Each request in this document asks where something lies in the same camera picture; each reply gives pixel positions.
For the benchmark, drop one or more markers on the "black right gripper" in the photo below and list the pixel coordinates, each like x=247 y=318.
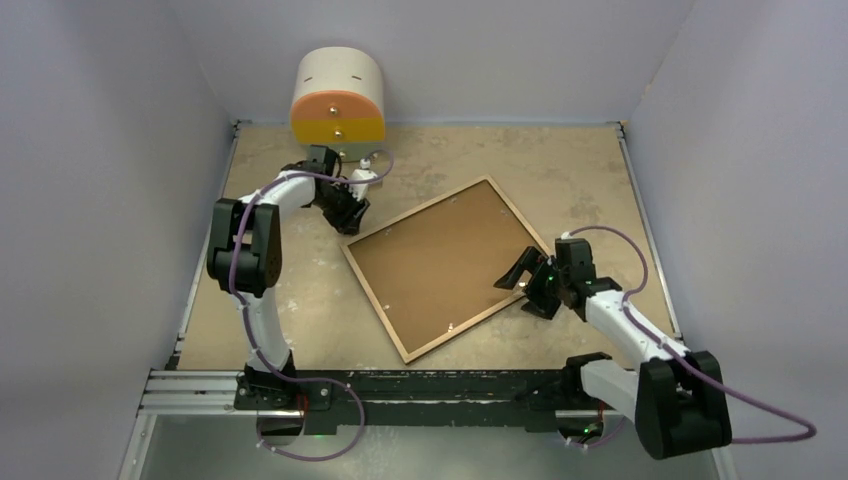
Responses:
x=538 y=305

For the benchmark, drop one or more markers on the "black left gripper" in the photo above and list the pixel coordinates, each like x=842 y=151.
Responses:
x=349 y=222

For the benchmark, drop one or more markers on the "wooden picture frame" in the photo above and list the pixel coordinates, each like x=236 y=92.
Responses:
x=397 y=331

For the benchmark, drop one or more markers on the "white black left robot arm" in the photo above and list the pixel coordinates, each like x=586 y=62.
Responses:
x=245 y=257

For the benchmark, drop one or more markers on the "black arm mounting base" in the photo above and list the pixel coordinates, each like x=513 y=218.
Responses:
x=537 y=401

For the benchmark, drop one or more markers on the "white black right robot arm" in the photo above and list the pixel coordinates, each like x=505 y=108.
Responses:
x=669 y=395

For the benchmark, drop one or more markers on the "round pastel drawer cabinet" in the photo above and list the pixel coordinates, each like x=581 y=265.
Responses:
x=338 y=101

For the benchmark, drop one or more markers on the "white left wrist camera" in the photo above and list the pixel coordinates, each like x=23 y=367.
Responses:
x=360 y=179

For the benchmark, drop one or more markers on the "aluminium rail frame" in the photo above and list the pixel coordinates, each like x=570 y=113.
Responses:
x=454 y=211

